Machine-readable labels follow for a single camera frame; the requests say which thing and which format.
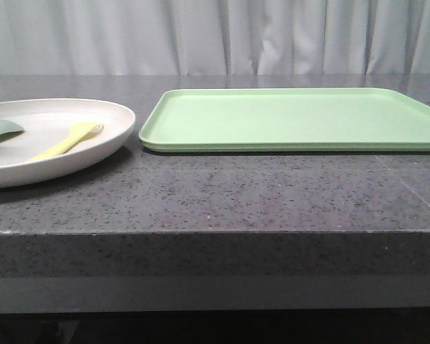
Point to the white round plate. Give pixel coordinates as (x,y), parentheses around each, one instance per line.
(47,122)

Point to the light green serving tray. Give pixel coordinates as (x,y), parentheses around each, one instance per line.
(286,120)

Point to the white curtain backdrop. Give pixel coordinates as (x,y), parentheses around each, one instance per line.
(214,37)

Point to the yellow plastic fork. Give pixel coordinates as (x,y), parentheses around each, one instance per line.
(77,132)

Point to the green plastic spoon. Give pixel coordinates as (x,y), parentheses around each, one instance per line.
(9,130)

